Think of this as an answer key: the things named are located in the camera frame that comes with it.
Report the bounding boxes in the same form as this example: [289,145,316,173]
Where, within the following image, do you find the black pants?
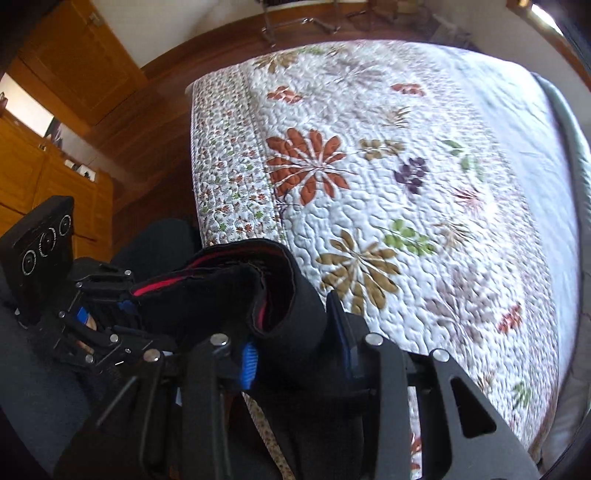
[124,237,370,480]

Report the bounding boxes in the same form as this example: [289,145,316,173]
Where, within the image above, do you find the wooden cabinet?
[0,111,114,245]

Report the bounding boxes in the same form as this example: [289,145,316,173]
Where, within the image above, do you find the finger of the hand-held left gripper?
[43,309,179,368]
[69,258,138,315]

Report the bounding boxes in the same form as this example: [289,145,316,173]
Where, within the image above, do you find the person's dark clothing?
[0,272,121,472]

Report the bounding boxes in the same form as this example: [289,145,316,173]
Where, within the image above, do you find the metal frame chair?
[259,0,342,47]

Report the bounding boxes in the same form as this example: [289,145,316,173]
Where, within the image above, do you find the light blue bed sheet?
[443,46,583,416]

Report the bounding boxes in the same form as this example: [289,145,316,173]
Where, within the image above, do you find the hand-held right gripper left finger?
[53,335,259,480]

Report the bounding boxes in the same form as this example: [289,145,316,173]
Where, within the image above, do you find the floral quilted bedspread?
[187,41,561,480]

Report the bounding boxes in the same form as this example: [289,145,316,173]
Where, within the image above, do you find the wooden framed window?
[505,0,583,61]

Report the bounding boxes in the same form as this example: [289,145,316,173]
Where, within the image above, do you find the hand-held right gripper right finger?
[325,291,541,480]

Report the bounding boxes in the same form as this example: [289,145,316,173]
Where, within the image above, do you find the wooden door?
[9,0,148,127]

